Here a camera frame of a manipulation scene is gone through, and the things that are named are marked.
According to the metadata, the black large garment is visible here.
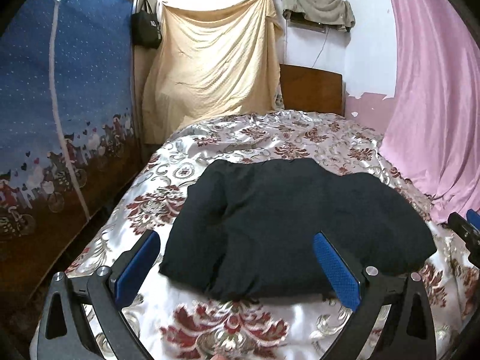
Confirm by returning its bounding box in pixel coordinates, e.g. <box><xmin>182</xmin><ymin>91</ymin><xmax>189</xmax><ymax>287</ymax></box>
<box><xmin>160</xmin><ymin>158</ymin><xmax>436</xmax><ymax>302</ymax></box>

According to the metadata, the pink curtain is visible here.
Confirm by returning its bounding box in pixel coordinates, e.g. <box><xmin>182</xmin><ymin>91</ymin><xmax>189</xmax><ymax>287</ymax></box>
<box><xmin>381</xmin><ymin>0</ymin><xmax>479</xmax><ymax>223</ymax></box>

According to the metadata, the blue fabric wardrobe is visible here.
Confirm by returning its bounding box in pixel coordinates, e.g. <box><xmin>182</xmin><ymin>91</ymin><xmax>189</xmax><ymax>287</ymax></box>
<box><xmin>1</xmin><ymin>0</ymin><xmax>140</xmax><ymax>316</ymax></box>

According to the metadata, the brown wooden headboard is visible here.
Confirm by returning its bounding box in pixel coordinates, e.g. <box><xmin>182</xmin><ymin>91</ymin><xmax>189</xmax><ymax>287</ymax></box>
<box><xmin>280</xmin><ymin>64</ymin><xmax>343</xmax><ymax>116</ymax></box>

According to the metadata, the beige hanging cloth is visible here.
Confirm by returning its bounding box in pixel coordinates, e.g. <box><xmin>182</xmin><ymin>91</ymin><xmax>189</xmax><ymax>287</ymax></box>
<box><xmin>142</xmin><ymin>0</ymin><xmax>282</xmax><ymax>145</ymax></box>

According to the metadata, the black hanging bag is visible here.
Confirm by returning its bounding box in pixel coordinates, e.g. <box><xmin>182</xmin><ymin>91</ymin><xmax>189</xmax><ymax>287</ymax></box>
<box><xmin>131</xmin><ymin>0</ymin><xmax>162</xmax><ymax>49</ymax></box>

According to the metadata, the olive cloth on shelf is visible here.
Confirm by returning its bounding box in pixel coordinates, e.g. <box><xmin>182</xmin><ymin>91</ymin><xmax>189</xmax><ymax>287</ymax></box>
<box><xmin>281</xmin><ymin>0</ymin><xmax>356</xmax><ymax>33</ymax></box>

